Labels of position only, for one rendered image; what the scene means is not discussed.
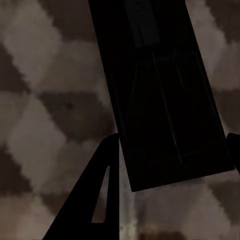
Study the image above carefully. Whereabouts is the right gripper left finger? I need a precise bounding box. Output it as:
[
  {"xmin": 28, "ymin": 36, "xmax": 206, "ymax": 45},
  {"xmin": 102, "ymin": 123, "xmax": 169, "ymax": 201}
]
[{"xmin": 42, "ymin": 133, "xmax": 120, "ymax": 240}]

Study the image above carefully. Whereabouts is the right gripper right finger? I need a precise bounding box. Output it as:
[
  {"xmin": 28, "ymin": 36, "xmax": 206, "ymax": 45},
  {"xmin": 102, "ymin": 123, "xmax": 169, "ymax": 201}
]
[{"xmin": 226, "ymin": 133, "xmax": 240, "ymax": 173}]

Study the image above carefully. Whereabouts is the mousetrap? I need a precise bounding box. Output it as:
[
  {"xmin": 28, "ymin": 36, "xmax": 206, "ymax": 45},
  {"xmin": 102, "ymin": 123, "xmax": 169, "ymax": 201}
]
[{"xmin": 88, "ymin": 0, "xmax": 235, "ymax": 192}]

